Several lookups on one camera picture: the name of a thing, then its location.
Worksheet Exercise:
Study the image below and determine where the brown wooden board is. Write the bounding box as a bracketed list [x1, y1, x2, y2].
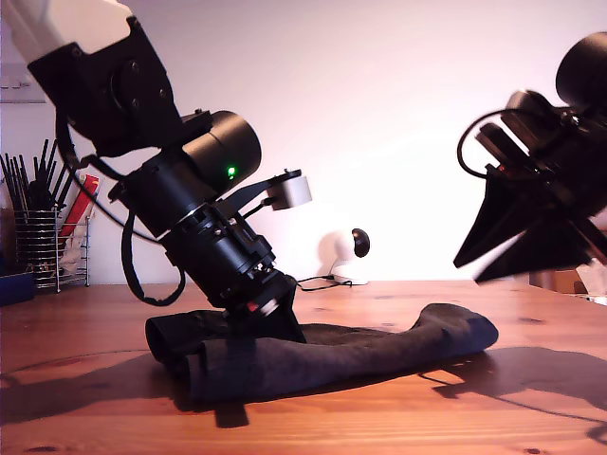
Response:
[0, 208, 18, 276]

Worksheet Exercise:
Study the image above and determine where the black security camera cable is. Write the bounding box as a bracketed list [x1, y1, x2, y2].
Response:
[294, 276, 355, 293]

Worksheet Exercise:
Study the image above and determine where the chrome wire utensil holder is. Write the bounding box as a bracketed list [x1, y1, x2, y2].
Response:
[13, 210, 92, 294]

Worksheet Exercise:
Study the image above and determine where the dark grey underwear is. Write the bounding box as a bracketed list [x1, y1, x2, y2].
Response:
[144, 302, 500, 405]

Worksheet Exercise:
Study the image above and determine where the red chopstick packet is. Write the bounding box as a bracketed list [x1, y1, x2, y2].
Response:
[59, 174, 103, 243]

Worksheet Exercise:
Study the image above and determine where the white tissue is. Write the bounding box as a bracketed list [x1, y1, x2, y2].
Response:
[576, 263, 607, 299]

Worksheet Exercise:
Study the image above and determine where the white light switch plate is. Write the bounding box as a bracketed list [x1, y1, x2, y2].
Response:
[0, 61, 47, 105]

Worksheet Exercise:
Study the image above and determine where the white round security camera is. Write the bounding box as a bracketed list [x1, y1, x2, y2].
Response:
[318, 228, 374, 287]

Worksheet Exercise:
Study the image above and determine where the blue box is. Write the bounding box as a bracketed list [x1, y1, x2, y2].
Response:
[0, 272, 38, 307]

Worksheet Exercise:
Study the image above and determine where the thick black sleeved cable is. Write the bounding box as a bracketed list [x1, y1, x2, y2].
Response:
[120, 208, 187, 308]

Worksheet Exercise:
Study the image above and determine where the white paper sleeve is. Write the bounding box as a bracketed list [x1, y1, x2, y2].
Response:
[60, 189, 105, 279]

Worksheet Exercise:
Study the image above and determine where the thin black cable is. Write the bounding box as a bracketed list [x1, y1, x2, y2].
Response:
[54, 108, 162, 243]
[456, 109, 525, 180]

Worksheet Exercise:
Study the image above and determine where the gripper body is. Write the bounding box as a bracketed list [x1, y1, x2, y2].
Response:
[159, 204, 296, 319]

